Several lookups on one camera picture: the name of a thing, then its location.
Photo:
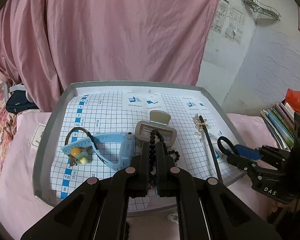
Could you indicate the wall calendar sheets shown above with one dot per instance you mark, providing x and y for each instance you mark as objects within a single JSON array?
[{"x": 228, "y": 21}]

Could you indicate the black hair stick with flowers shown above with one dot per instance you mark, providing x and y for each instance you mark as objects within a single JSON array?
[{"x": 202, "y": 128}]

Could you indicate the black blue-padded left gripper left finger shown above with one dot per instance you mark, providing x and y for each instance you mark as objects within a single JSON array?
[{"x": 97, "y": 209}]

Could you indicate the stack of books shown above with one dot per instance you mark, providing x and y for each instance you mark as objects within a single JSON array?
[{"x": 280, "y": 122}]

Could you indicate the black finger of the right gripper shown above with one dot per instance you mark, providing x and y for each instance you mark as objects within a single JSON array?
[{"x": 242, "y": 163}]

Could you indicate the beige hair claw clip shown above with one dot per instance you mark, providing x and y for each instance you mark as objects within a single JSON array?
[{"x": 158, "y": 121}]

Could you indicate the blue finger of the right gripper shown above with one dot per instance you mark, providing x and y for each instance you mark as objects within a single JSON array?
[{"x": 248, "y": 153}]

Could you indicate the wire wall shelf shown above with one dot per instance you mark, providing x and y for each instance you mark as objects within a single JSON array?
[{"x": 261, "y": 8}]

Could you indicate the navy blue bag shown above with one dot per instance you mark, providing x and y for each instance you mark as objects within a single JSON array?
[{"x": 18, "y": 102}]

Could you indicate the grey jewelry tray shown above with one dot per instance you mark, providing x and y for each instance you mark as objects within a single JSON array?
[{"x": 117, "y": 107}]

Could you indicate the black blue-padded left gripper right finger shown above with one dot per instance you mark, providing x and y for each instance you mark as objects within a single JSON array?
[{"x": 207, "y": 209}]

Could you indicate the pink curtain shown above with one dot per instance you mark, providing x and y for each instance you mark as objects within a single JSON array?
[{"x": 49, "y": 44}]

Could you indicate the pink tablecloth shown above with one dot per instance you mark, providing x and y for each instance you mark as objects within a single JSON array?
[{"x": 19, "y": 209}]

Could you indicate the white hair clip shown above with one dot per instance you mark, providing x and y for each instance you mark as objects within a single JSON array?
[{"x": 173, "y": 217}]

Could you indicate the red plastic bag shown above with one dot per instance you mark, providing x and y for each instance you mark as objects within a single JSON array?
[{"x": 293, "y": 99}]

